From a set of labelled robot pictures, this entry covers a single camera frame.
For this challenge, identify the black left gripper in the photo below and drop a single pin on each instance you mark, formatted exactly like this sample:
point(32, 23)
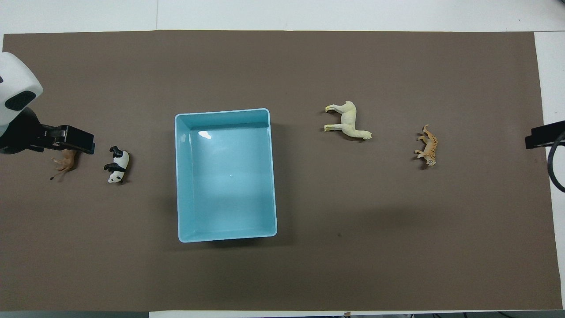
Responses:
point(22, 134)

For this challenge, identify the black and white panda toy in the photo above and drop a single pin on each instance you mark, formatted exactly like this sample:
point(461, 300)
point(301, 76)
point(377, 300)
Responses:
point(119, 164)

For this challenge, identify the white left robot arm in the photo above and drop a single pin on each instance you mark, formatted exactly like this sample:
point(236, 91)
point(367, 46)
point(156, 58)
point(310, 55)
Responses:
point(15, 81)

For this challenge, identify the cream horse toy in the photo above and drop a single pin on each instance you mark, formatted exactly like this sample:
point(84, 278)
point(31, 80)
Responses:
point(349, 120)

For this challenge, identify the light blue plastic storage box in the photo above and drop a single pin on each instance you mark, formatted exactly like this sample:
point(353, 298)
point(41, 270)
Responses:
point(227, 176)

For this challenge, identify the brown lion toy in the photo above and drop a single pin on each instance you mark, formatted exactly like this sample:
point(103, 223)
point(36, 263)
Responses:
point(67, 162)

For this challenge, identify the orange striped tiger toy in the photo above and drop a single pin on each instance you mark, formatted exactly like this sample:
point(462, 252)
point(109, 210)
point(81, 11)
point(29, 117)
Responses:
point(429, 146)

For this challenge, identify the brown table mat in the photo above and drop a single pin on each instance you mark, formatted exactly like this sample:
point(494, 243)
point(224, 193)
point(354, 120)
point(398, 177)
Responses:
point(353, 66)

